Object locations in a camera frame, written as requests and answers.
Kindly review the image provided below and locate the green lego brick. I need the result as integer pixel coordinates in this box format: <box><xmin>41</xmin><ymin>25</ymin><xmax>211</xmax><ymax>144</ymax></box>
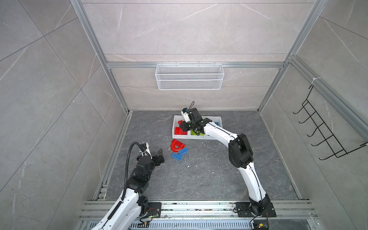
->
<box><xmin>191</xmin><ymin>130</ymin><xmax>205</xmax><ymax>136</ymax></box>

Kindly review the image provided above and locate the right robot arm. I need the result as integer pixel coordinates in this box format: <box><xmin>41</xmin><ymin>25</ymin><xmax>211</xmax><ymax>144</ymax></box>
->
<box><xmin>179</xmin><ymin>108</ymin><xmax>271</xmax><ymax>216</ymax></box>

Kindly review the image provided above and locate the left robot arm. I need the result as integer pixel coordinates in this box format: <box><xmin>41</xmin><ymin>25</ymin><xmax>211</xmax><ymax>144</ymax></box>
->
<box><xmin>93</xmin><ymin>141</ymin><xmax>165</xmax><ymax>230</ymax></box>

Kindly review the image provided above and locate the white middle bin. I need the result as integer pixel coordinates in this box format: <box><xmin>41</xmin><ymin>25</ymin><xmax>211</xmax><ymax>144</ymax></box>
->
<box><xmin>189</xmin><ymin>133</ymin><xmax>206</xmax><ymax>140</ymax></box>

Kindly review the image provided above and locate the white left bin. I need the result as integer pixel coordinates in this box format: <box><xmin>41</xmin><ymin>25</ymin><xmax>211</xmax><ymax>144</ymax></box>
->
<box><xmin>172</xmin><ymin>115</ymin><xmax>189</xmax><ymax>139</ymax></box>

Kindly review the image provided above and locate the blue lego brick left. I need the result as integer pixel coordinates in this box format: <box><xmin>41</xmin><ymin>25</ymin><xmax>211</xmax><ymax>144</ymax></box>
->
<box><xmin>172</xmin><ymin>153</ymin><xmax>183</xmax><ymax>161</ymax></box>

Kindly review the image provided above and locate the blue lego brick upper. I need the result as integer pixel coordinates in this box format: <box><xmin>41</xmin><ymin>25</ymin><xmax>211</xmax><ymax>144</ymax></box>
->
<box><xmin>178</xmin><ymin>148</ymin><xmax>189</xmax><ymax>155</ymax></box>

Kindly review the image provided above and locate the white wire mesh basket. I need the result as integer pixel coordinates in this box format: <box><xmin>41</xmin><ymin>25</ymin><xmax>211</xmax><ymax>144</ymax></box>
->
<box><xmin>155</xmin><ymin>64</ymin><xmax>225</xmax><ymax>90</ymax></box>

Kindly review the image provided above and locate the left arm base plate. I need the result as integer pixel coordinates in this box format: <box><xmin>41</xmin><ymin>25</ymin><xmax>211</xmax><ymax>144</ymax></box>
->
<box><xmin>139</xmin><ymin>202</ymin><xmax>162</xmax><ymax>218</ymax></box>

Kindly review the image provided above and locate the aluminium rail front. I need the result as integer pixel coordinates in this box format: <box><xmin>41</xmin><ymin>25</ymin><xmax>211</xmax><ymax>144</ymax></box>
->
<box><xmin>79</xmin><ymin>200</ymin><xmax>318</xmax><ymax>220</ymax></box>

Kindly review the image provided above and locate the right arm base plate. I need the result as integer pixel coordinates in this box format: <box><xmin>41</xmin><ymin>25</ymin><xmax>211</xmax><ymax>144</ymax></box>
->
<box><xmin>232</xmin><ymin>202</ymin><xmax>277</xmax><ymax>218</ymax></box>

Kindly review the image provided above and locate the black wire hook rack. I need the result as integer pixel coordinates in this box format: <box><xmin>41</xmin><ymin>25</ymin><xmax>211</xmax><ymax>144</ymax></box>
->
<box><xmin>293</xmin><ymin>85</ymin><xmax>368</xmax><ymax>161</ymax></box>

